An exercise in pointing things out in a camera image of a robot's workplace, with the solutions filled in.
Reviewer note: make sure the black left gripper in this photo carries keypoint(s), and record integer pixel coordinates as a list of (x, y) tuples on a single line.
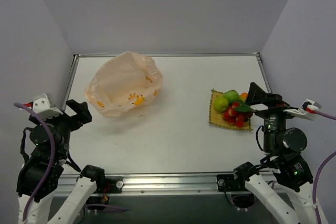
[(72, 118)]

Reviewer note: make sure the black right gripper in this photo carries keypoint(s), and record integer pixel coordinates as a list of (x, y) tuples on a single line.
[(269, 104)]

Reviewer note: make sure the orange green fake mango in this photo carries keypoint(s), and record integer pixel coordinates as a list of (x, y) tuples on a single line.
[(243, 96)]

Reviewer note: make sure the red lychee bunch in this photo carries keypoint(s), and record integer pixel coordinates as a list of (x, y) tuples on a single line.
[(238, 114)]

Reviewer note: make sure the green fake pear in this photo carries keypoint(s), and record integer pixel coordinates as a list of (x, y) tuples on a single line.
[(221, 104)]

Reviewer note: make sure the translucent banana print plastic bag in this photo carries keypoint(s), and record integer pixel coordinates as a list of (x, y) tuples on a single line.
[(124, 83)]

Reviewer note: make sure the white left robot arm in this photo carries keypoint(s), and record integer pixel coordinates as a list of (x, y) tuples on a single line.
[(38, 178)]

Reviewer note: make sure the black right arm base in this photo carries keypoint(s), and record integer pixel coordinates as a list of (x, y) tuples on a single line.
[(235, 194)]

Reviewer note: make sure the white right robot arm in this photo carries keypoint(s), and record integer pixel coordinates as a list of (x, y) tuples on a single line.
[(283, 181)]

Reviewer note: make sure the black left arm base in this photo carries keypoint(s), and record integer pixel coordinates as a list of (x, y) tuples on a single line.
[(101, 197)]

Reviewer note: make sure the yellow bamboo mat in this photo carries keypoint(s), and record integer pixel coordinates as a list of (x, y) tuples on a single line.
[(216, 118)]

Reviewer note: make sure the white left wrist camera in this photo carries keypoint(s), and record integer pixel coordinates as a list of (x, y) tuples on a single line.
[(44, 106)]

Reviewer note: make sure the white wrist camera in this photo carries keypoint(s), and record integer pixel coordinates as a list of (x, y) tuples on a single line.
[(305, 111), (44, 106)]

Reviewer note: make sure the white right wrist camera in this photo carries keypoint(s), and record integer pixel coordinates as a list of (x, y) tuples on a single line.
[(305, 111)]

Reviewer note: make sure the aluminium table frame rail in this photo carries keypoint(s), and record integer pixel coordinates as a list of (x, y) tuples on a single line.
[(169, 147)]

